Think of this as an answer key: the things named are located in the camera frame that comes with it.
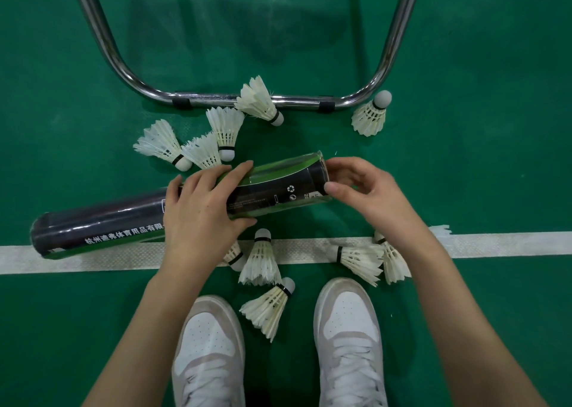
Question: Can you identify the person's left hand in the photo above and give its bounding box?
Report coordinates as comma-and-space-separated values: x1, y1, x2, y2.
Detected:
154, 160, 259, 288

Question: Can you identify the person's right hand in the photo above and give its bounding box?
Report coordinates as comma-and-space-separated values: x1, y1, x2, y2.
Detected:
324, 156, 437, 263

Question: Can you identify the green tube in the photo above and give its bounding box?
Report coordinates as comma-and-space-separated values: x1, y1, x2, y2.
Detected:
30, 151, 332, 260

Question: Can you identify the black chair with chrome frame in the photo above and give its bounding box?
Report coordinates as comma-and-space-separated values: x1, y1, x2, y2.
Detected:
67, 0, 425, 110

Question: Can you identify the pile of white shuttlecocks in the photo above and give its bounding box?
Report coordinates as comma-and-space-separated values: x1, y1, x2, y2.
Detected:
132, 74, 452, 344

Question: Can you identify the person's right forearm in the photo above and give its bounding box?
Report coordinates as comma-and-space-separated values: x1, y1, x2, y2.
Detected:
402, 234, 548, 407

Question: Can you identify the person's left forearm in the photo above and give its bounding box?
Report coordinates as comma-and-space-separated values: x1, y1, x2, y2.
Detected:
82, 272, 209, 407

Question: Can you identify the person's left shoe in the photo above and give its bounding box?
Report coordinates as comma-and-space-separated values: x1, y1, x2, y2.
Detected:
172, 294, 247, 407

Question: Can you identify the person's shoe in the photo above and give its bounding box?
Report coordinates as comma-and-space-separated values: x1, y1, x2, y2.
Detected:
172, 294, 247, 407
312, 278, 388, 407

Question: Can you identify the person's right shoe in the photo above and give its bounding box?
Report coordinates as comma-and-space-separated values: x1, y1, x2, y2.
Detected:
312, 278, 388, 407

